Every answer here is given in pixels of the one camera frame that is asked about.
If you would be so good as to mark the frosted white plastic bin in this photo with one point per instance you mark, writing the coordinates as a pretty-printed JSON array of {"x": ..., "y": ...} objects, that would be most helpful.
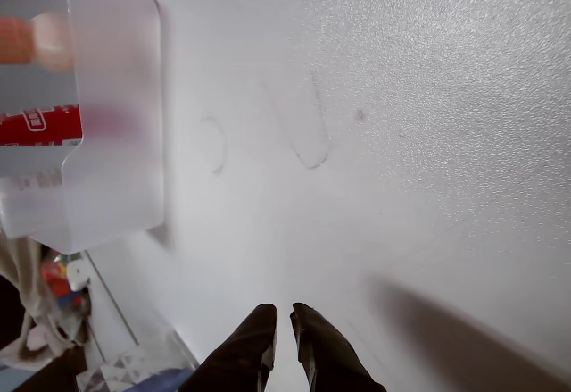
[{"x": 116, "y": 186}]

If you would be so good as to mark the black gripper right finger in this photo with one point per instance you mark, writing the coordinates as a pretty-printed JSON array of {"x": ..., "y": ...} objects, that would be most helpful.
[{"x": 325, "y": 356}]

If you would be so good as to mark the blue round hairbrush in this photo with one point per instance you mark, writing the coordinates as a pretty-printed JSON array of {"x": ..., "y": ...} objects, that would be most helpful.
[{"x": 165, "y": 381}]

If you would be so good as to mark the clear bottle with clear cap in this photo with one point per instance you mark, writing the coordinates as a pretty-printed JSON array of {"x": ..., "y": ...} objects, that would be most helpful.
[{"x": 35, "y": 182}]

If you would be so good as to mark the beige cloth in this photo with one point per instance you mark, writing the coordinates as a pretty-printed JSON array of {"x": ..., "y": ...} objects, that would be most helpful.
[{"x": 27, "y": 285}]

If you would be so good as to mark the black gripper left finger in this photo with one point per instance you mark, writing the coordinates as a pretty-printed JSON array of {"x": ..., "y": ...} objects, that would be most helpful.
[{"x": 232, "y": 356}]

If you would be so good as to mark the small white plastic object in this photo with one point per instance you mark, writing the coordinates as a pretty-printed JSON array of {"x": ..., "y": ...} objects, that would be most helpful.
[{"x": 79, "y": 276}]

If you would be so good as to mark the colourful toy pile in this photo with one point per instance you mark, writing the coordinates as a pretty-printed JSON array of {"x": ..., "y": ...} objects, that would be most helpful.
[{"x": 55, "y": 276}]

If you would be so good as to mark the clear faceted acrylic organizer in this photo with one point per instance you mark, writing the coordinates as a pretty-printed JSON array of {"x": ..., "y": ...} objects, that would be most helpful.
[{"x": 111, "y": 372}]

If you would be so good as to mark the pink bottle with pink cap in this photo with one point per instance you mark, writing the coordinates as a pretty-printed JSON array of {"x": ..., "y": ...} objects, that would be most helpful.
[{"x": 18, "y": 39}]

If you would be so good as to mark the red hand cream tube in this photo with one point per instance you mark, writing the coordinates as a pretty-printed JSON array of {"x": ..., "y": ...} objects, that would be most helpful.
[{"x": 49, "y": 126}]

